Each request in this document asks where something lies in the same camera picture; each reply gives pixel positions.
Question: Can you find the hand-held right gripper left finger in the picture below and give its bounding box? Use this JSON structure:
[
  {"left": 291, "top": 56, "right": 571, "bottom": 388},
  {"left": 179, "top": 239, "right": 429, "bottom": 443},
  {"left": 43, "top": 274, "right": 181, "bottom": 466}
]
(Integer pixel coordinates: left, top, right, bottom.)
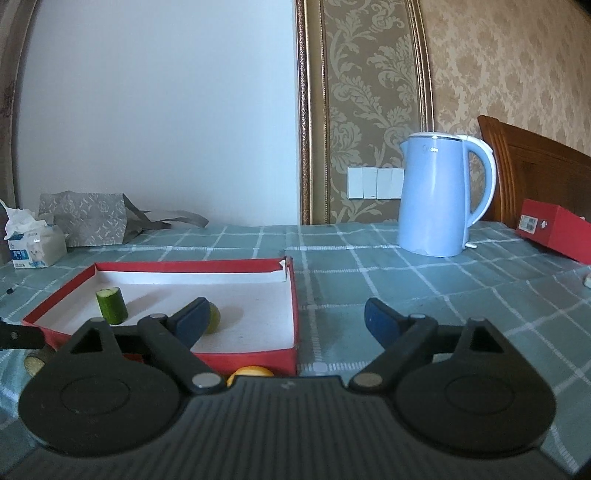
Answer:
[{"left": 55, "top": 296, "right": 227, "bottom": 394}]

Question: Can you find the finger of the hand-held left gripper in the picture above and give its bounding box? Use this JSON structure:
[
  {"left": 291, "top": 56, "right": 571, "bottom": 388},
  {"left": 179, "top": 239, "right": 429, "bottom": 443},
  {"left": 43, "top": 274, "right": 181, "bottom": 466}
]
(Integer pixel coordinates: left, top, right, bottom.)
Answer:
[{"left": 0, "top": 322, "right": 46, "bottom": 350}]

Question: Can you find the orange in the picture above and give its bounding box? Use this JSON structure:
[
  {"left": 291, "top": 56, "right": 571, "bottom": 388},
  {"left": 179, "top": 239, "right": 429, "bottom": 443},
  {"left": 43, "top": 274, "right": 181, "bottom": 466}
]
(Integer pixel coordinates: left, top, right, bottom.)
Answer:
[{"left": 226, "top": 366, "right": 277, "bottom": 387}]

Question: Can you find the brown patterned curtain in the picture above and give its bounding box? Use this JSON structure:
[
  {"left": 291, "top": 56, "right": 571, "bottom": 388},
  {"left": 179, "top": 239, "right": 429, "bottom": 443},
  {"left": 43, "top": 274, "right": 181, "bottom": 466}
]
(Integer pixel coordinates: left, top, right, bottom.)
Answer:
[{"left": 0, "top": 0, "right": 40, "bottom": 210}]

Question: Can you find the green checked tablecloth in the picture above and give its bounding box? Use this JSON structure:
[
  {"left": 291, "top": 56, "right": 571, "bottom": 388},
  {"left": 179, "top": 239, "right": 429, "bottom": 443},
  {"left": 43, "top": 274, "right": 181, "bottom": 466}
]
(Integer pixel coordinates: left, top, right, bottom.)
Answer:
[{"left": 0, "top": 220, "right": 591, "bottom": 480}]

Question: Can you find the red box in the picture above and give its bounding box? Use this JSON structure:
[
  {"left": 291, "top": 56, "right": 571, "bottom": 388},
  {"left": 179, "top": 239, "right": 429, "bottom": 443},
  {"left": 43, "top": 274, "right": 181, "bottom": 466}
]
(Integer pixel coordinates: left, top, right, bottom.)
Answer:
[{"left": 514, "top": 198, "right": 591, "bottom": 265}]

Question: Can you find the white wall switch panel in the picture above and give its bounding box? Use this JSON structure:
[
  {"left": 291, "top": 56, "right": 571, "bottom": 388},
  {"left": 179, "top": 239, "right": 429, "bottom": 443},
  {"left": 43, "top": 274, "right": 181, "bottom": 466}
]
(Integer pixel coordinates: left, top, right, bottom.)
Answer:
[{"left": 347, "top": 167, "right": 406, "bottom": 200}]

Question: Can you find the light blue electric kettle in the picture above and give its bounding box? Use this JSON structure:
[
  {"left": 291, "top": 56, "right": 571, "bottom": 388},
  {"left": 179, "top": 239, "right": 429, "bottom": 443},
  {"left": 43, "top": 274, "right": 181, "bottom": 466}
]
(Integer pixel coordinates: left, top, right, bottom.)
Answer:
[{"left": 397, "top": 132, "right": 498, "bottom": 258}]

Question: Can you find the red cardboard box tray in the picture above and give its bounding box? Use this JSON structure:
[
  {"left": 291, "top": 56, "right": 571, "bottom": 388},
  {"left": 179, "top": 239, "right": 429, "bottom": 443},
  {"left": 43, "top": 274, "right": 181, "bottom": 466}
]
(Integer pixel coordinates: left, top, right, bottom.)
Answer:
[{"left": 22, "top": 257, "right": 299, "bottom": 377}]

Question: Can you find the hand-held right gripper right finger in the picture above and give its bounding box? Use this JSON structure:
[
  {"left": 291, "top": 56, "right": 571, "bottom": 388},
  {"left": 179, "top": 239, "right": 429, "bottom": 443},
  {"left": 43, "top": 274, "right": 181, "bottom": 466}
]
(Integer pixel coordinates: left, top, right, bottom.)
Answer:
[{"left": 348, "top": 298, "right": 514, "bottom": 394}]

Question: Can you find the tissue pack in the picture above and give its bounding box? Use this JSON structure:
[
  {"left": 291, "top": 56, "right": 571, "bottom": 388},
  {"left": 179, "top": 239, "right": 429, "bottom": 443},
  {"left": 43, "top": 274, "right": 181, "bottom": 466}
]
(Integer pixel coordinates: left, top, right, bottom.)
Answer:
[{"left": 0, "top": 199, "right": 69, "bottom": 270}]

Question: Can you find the green lime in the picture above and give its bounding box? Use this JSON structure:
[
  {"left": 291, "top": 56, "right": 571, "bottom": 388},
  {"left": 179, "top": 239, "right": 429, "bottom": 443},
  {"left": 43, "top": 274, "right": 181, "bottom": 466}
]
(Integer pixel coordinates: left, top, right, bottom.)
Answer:
[{"left": 202, "top": 302, "right": 222, "bottom": 334}]

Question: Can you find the grey patterned gift bag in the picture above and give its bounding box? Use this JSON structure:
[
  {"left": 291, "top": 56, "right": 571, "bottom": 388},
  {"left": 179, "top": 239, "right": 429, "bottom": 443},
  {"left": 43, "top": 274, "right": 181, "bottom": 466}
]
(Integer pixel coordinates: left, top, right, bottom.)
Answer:
[{"left": 39, "top": 191, "right": 209, "bottom": 248}]

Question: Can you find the wooden headboard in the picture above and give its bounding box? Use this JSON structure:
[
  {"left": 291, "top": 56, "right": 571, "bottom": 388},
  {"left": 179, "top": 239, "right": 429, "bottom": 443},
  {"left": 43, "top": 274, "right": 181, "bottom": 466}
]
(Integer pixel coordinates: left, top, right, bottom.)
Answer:
[{"left": 477, "top": 115, "right": 591, "bottom": 241}]

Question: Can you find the gold wall trim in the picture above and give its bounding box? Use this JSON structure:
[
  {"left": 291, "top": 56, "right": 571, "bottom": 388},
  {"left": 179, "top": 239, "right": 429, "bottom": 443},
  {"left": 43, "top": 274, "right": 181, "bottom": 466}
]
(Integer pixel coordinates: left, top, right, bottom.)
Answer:
[
  {"left": 294, "top": 0, "right": 317, "bottom": 226},
  {"left": 405, "top": 0, "right": 435, "bottom": 136}
]

